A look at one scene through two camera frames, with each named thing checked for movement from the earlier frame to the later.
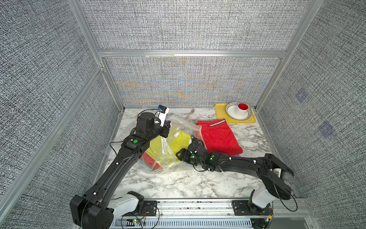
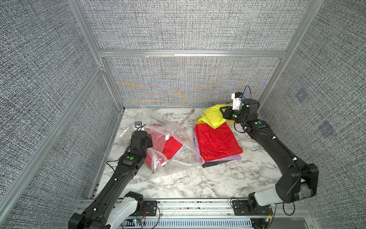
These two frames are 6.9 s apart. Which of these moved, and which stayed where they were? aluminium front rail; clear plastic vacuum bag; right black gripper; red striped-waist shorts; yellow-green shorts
Moved: yellow-green shorts; clear plastic vacuum bag; right black gripper
Stayed: red striped-waist shorts; aluminium front rail
